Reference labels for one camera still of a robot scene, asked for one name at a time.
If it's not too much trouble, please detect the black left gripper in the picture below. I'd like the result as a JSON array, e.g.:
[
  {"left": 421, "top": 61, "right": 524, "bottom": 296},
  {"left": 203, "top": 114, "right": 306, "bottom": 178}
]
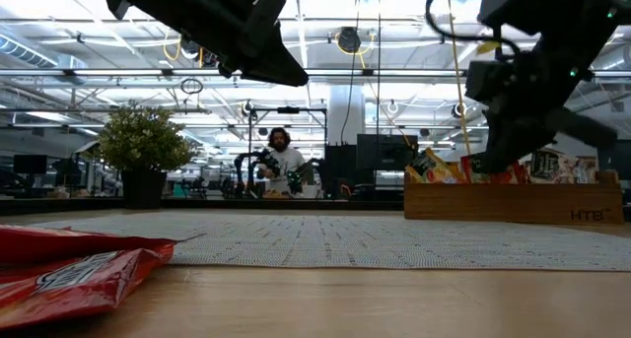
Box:
[{"left": 162, "top": 0, "right": 311, "bottom": 88}]

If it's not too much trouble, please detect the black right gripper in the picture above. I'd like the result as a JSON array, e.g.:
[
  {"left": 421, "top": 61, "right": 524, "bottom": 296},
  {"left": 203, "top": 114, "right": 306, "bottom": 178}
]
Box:
[{"left": 478, "top": 49, "right": 619, "bottom": 175}]

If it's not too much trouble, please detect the red strawberry tea packet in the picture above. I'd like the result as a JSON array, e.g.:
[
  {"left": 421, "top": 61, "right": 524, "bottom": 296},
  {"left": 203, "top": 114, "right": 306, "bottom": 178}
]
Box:
[
  {"left": 459, "top": 153, "right": 497, "bottom": 185},
  {"left": 0, "top": 224, "right": 204, "bottom": 268},
  {"left": 0, "top": 246, "right": 177, "bottom": 330},
  {"left": 492, "top": 160, "right": 532, "bottom": 185}
]

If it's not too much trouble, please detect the wooden tea box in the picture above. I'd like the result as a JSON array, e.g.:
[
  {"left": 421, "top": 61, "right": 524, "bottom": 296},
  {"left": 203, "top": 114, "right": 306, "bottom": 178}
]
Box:
[{"left": 402, "top": 169, "right": 625, "bottom": 227}]

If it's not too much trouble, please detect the person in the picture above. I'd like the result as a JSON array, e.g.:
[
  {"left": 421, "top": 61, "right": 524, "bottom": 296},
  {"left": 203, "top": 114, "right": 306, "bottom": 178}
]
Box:
[{"left": 255, "top": 126, "right": 311, "bottom": 200}]

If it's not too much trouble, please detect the black cabinet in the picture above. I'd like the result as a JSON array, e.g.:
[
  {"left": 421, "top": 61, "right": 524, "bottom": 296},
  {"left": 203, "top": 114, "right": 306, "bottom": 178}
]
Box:
[{"left": 323, "top": 144, "right": 359, "bottom": 200}]

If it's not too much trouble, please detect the black monitor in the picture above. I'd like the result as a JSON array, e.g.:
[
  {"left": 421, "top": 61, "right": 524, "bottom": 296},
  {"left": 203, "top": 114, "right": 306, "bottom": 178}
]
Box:
[{"left": 355, "top": 133, "right": 420, "bottom": 172}]

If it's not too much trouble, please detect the green potted plant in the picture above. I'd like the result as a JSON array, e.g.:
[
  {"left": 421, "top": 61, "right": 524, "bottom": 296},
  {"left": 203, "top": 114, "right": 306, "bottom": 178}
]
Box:
[{"left": 96, "top": 105, "right": 198, "bottom": 210}]

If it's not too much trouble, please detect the long light strip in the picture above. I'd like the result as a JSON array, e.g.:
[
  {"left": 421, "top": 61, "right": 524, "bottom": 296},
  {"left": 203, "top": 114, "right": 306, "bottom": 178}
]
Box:
[{"left": 0, "top": 67, "right": 631, "bottom": 79}]

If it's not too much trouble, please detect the grey woven placemat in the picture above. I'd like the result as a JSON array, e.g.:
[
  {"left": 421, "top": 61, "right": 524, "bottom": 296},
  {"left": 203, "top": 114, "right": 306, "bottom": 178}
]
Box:
[{"left": 29, "top": 213, "right": 631, "bottom": 273}]

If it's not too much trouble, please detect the dark office chair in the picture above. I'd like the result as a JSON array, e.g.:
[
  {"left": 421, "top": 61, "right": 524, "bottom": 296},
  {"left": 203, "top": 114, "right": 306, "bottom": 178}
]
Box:
[{"left": 51, "top": 158, "right": 83, "bottom": 189}]

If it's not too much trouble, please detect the dark desk monitor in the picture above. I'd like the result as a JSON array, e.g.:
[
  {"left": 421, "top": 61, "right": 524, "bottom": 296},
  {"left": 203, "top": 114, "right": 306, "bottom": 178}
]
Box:
[{"left": 13, "top": 154, "right": 49, "bottom": 175}]

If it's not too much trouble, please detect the black camera gantry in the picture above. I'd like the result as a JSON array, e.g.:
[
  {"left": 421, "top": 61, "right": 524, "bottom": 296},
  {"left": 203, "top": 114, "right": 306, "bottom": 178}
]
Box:
[{"left": 245, "top": 105, "right": 329, "bottom": 199}]

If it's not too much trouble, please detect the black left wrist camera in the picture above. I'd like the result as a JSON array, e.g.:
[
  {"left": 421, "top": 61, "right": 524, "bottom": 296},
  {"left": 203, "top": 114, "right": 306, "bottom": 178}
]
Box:
[{"left": 240, "top": 0, "right": 288, "bottom": 58}]

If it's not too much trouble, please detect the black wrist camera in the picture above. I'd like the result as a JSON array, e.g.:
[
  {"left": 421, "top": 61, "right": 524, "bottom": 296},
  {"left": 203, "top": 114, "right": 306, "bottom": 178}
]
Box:
[
  {"left": 240, "top": 0, "right": 288, "bottom": 58},
  {"left": 464, "top": 59, "right": 517, "bottom": 104}
]

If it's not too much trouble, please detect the thin black hanging cable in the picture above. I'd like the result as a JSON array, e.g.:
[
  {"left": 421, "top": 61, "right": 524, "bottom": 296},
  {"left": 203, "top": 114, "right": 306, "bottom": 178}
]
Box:
[{"left": 339, "top": 12, "right": 361, "bottom": 146}]

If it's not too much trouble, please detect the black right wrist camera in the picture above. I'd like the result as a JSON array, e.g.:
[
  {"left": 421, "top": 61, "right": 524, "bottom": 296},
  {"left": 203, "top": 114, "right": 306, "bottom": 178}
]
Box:
[{"left": 464, "top": 59, "right": 517, "bottom": 104}]

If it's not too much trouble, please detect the black cable loop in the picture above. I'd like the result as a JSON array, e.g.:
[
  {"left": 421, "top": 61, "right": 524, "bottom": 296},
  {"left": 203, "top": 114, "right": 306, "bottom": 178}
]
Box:
[{"left": 179, "top": 77, "right": 204, "bottom": 96}]

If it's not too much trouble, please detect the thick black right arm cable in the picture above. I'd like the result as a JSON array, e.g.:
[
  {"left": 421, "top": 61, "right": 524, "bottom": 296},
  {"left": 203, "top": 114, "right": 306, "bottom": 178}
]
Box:
[{"left": 425, "top": 0, "right": 523, "bottom": 56}]

